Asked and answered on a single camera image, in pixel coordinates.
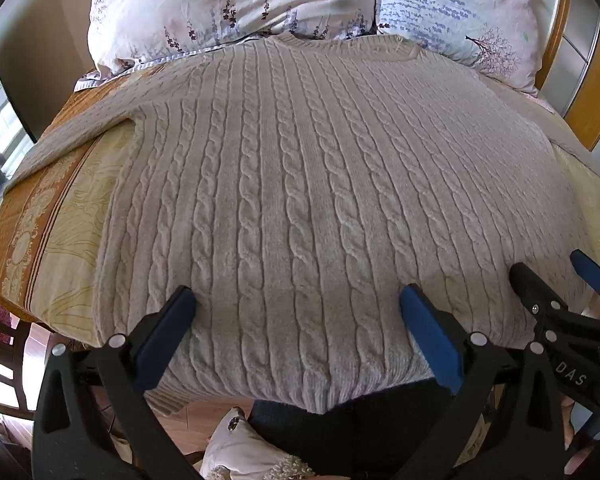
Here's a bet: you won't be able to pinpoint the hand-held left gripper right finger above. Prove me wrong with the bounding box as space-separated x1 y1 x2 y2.
399 284 568 480

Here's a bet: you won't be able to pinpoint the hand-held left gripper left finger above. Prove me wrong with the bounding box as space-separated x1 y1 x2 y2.
32 285 201 480

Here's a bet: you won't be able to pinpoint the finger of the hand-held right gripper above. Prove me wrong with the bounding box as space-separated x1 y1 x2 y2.
510 262 569 322
570 248 600 311

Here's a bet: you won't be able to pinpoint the beige cable-knit sweater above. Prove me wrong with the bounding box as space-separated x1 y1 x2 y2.
12 32 600 416

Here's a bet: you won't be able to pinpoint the person's dark pants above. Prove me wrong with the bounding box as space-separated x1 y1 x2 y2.
250 375 461 480

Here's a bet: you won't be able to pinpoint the yellow orange patterned bed sheet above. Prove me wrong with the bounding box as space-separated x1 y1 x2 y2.
0 67 600 346

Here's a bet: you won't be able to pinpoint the dark wooden chair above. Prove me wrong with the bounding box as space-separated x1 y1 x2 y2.
0 305 37 423

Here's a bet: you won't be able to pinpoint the wooden headboard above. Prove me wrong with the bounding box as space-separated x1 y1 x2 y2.
510 0 600 152

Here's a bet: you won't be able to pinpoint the tree print pillow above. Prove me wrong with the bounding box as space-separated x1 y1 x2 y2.
375 0 543 98

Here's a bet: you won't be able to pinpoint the pink satin floral pillow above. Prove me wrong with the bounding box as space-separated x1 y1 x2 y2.
82 0 386 82

